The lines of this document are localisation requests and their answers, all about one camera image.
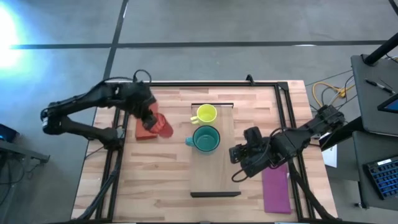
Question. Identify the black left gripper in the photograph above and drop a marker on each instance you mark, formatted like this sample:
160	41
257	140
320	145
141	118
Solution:
140	99

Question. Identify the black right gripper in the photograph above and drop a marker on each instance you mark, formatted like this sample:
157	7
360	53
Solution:
258	155

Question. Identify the translucent red plastic cup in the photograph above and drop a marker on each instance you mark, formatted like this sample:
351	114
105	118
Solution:
164	129

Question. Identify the teal enamel mug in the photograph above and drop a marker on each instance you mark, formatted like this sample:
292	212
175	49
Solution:
205	138

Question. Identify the yellow-green mug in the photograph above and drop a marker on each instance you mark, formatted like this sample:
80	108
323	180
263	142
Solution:
205	115

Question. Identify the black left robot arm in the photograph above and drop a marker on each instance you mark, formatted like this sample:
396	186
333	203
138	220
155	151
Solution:
77	99

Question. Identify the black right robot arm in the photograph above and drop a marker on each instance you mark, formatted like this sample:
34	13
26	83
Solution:
311	127

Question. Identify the orange folded cloth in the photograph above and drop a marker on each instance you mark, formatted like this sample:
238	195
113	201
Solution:
143	133

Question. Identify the wooden tray board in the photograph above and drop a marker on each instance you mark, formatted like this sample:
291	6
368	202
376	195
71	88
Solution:
214	174

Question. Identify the purple folded cloth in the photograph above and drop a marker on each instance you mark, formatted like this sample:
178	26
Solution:
276	189

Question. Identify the black clamp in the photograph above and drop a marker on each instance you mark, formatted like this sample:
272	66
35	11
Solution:
249	79

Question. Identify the white paper sheet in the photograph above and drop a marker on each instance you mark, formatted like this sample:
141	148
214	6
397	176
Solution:
330	157

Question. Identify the low black side table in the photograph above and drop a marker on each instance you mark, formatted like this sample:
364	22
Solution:
362	186

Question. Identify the black stand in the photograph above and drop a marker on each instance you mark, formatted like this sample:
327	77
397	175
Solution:
25	152

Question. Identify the black side desk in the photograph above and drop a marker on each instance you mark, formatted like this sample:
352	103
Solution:
370	109

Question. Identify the black device with blue light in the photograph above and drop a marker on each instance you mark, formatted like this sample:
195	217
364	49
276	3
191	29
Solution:
7	133

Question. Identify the keyboard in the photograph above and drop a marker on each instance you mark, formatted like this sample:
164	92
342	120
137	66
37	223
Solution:
384	177

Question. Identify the black pen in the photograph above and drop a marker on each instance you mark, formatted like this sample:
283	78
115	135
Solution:
379	86

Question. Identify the tablet with blue screen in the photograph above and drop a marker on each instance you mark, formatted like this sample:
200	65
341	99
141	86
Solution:
390	105

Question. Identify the black pole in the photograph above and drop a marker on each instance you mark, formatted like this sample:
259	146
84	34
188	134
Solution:
381	49

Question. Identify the black aluminium table frame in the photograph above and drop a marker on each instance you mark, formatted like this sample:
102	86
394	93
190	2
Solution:
217	84

